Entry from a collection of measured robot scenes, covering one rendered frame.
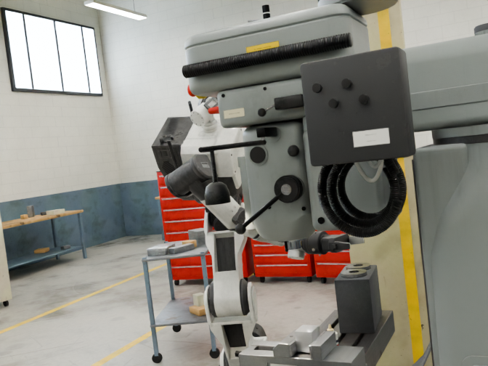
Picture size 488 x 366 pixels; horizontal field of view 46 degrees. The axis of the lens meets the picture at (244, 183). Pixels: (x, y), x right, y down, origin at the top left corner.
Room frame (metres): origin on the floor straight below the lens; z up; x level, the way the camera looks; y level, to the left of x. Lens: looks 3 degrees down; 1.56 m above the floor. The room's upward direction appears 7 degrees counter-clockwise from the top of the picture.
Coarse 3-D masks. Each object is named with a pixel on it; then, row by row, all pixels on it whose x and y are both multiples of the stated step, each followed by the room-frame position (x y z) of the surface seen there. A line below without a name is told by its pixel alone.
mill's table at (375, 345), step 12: (336, 312) 2.19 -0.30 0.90; (384, 312) 2.12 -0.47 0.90; (324, 324) 2.06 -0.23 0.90; (336, 324) 2.12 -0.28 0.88; (384, 324) 1.99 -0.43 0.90; (348, 336) 1.90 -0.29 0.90; (360, 336) 1.91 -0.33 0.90; (372, 336) 1.87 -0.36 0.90; (384, 336) 1.97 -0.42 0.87; (372, 348) 1.80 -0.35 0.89; (384, 348) 1.95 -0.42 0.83; (372, 360) 1.79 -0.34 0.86
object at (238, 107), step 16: (288, 80) 1.45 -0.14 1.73; (224, 96) 1.52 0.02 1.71; (240, 96) 1.50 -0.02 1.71; (256, 96) 1.48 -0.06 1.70; (272, 96) 1.46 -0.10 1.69; (224, 112) 1.52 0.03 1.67; (240, 112) 1.50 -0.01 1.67; (256, 112) 1.48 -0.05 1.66; (272, 112) 1.46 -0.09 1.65; (288, 112) 1.45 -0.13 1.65; (304, 112) 1.43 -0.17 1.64
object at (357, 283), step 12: (348, 264) 2.10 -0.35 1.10; (360, 264) 2.08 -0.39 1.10; (348, 276) 1.94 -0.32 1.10; (360, 276) 1.93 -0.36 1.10; (372, 276) 1.97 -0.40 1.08; (336, 288) 1.94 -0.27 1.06; (348, 288) 1.93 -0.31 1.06; (360, 288) 1.91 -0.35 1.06; (372, 288) 1.94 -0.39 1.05; (336, 300) 1.94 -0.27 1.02; (348, 300) 1.93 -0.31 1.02; (360, 300) 1.91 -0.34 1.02; (372, 300) 1.91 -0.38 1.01; (348, 312) 1.93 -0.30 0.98; (360, 312) 1.91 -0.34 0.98; (372, 312) 1.90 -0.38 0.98; (348, 324) 1.93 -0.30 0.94; (360, 324) 1.92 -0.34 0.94; (372, 324) 1.90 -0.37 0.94
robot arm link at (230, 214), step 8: (232, 200) 2.04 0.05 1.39; (208, 208) 2.03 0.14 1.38; (216, 208) 2.02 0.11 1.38; (224, 208) 2.02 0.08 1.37; (232, 208) 2.03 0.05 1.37; (240, 208) 2.05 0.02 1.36; (216, 216) 2.05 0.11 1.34; (224, 216) 2.03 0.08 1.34; (232, 216) 2.03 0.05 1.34; (240, 216) 2.03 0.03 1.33; (224, 224) 2.06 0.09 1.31; (232, 224) 2.04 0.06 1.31
